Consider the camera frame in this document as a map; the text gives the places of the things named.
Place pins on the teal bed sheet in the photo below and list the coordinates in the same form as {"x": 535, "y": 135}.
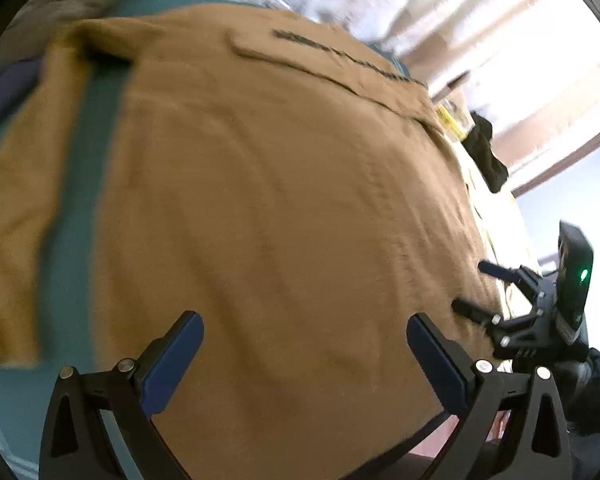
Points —
{"x": 75, "y": 260}

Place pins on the black cloth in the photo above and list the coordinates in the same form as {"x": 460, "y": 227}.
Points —
{"x": 485, "y": 155}

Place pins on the person's right hand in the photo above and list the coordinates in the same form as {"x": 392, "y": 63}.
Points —
{"x": 597, "y": 390}

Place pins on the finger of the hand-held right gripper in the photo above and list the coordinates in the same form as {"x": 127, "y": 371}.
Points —
{"x": 500, "y": 272}
{"x": 475, "y": 311}

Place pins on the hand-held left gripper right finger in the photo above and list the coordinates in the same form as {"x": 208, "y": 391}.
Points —
{"x": 437, "y": 365}

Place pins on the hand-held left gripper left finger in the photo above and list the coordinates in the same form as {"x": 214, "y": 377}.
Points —
{"x": 172, "y": 365}

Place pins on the mustard fuzzy sweater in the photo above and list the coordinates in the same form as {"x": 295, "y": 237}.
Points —
{"x": 280, "y": 210}

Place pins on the yellow label packet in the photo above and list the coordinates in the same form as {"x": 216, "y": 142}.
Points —
{"x": 450, "y": 117}

